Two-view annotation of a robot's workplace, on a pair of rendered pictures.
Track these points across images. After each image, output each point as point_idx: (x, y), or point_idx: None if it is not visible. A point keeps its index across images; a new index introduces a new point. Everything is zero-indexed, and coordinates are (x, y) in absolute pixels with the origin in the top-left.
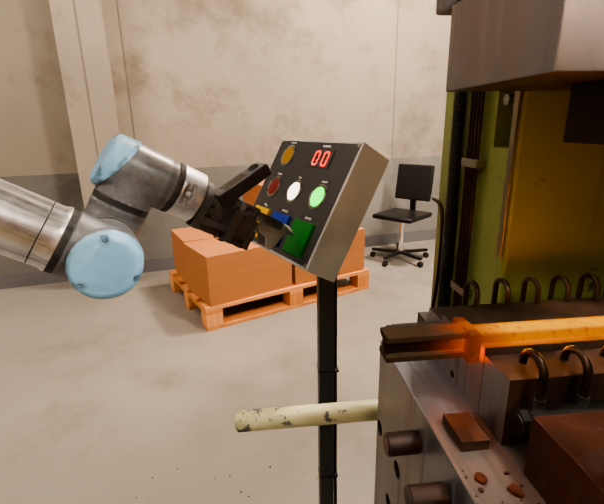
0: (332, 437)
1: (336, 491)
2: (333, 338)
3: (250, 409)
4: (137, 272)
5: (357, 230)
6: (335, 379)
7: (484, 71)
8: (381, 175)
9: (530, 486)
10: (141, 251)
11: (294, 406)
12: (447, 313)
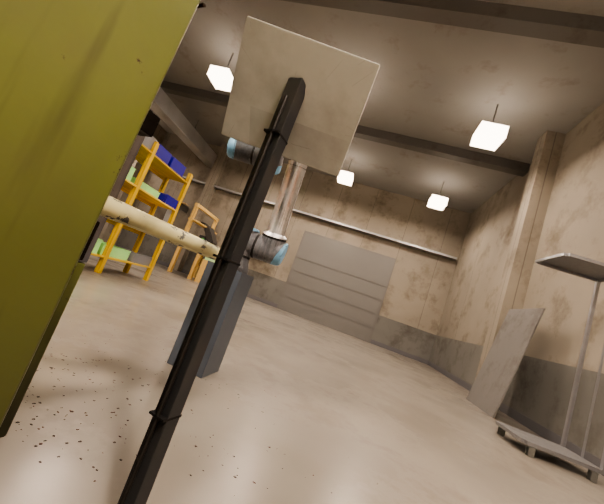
0: (180, 347)
1: (140, 452)
2: (233, 216)
3: (218, 247)
4: (227, 144)
5: (231, 87)
6: (213, 272)
7: None
8: (243, 33)
9: None
10: (234, 141)
11: (198, 237)
12: None
